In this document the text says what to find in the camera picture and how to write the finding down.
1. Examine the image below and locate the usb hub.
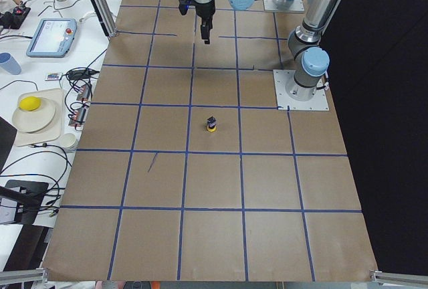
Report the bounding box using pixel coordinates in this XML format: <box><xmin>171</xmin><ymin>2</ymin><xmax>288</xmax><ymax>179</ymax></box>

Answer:
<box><xmin>76</xmin><ymin>84</ymin><xmax>92</xmax><ymax>102</ymax></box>
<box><xmin>68</xmin><ymin>107</ymin><xmax>88</xmax><ymax>128</ymax></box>

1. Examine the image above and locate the aluminium rail bottom right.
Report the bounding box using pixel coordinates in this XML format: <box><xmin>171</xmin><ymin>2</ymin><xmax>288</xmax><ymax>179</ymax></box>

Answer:
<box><xmin>370</xmin><ymin>270</ymin><xmax>428</xmax><ymax>288</ymax></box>

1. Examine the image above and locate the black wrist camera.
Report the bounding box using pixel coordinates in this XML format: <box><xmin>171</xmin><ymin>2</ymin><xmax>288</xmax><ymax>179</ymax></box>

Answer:
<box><xmin>179</xmin><ymin>0</ymin><xmax>194</xmax><ymax>15</ymax></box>

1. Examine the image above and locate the beige serving tray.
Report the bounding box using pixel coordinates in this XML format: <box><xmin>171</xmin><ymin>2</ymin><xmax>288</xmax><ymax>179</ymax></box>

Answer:
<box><xmin>11</xmin><ymin>88</ymin><xmax>64</xmax><ymax>147</ymax></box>

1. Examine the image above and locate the lower usb hub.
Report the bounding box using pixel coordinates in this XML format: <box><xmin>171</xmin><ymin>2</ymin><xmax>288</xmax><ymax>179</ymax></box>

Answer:
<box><xmin>68</xmin><ymin>107</ymin><xmax>88</xmax><ymax>128</ymax></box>

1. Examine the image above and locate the small colourful card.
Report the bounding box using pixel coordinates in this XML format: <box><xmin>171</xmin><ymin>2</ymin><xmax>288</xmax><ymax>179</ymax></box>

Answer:
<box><xmin>45</xmin><ymin>72</ymin><xmax>63</xmax><ymax>82</ymax></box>

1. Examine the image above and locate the aluminium rail bottom left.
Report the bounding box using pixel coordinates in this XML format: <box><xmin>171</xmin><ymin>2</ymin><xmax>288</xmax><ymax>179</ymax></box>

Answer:
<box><xmin>0</xmin><ymin>268</ymin><xmax>48</xmax><ymax>285</ymax></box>

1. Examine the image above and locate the blue plastic cup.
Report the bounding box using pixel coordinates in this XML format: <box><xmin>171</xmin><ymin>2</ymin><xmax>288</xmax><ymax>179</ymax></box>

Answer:
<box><xmin>0</xmin><ymin>52</ymin><xmax>21</xmax><ymax>75</ymax></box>

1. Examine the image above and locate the black joystick controller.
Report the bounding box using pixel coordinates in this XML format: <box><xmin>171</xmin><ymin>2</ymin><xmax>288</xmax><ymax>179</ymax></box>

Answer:
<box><xmin>1</xmin><ymin>2</ymin><xmax>31</xmax><ymax>29</ymax></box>

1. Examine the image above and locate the yellow push button switch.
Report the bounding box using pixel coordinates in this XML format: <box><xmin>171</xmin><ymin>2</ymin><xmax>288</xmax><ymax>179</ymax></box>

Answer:
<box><xmin>206</xmin><ymin>116</ymin><xmax>217</xmax><ymax>132</ymax></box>

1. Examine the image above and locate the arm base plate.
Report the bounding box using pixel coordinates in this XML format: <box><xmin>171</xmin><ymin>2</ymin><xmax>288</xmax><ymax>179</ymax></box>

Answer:
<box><xmin>263</xmin><ymin>0</ymin><xmax>305</xmax><ymax>13</ymax></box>
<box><xmin>274</xmin><ymin>70</ymin><xmax>329</xmax><ymax>111</ymax></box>

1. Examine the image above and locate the aluminium rail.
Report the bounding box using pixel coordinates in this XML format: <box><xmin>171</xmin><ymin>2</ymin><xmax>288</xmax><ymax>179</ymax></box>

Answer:
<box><xmin>370</xmin><ymin>270</ymin><xmax>428</xmax><ymax>288</ymax></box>
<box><xmin>0</xmin><ymin>268</ymin><xmax>48</xmax><ymax>285</ymax></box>

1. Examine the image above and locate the black inline power brick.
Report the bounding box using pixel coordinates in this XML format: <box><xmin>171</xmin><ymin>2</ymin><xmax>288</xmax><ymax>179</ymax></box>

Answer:
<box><xmin>66</xmin><ymin>68</ymin><xmax>99</xmax><ymax>80</ymax></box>

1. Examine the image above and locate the black camera stand base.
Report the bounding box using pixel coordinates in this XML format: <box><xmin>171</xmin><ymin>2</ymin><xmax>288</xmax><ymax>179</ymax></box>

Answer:
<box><xmin>1</xmin><ymin>179</ymin><xmax>49</xmax><ymax>225</ymax></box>

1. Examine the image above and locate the upper usb hub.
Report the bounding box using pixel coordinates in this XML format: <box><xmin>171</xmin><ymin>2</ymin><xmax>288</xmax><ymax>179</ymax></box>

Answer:
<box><xmin>76</xmin><ymin>84</ymin><xmax>92</xmax><ymax>102</ymax></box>

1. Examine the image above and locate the blue teach pendant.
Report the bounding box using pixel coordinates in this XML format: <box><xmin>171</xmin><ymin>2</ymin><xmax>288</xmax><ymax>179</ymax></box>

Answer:
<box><xmin>26</xmin><ymin>18</ymin><xmax>77</xmax><ymax>58</ymax></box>

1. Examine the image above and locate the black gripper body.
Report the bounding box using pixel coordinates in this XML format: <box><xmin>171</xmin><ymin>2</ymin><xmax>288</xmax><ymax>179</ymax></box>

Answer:
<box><xmin>195</xmin><ymin>1</ymin><xmax>215</xmax><ymax>19</ymax></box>

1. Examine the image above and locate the beige round plate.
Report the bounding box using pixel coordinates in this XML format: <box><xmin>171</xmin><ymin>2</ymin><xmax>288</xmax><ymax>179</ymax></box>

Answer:
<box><xmin>12</xmin><ymin>98</ymin><xmax>56</xmax><ymax>132</ymax></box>

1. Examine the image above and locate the yellow lemon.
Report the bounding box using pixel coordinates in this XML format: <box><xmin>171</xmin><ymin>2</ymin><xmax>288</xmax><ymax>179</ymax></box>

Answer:
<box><xmin>19</xmin><ymin>96</ymin><xmax>41</xmax><ymax>112</ymax></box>

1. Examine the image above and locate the white paper cup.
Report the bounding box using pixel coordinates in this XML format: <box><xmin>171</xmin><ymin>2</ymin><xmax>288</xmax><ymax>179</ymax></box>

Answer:
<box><xmin>58</xmin><ymin>133</ymin><xmax>79</xmax><ymax>152</ymax></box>

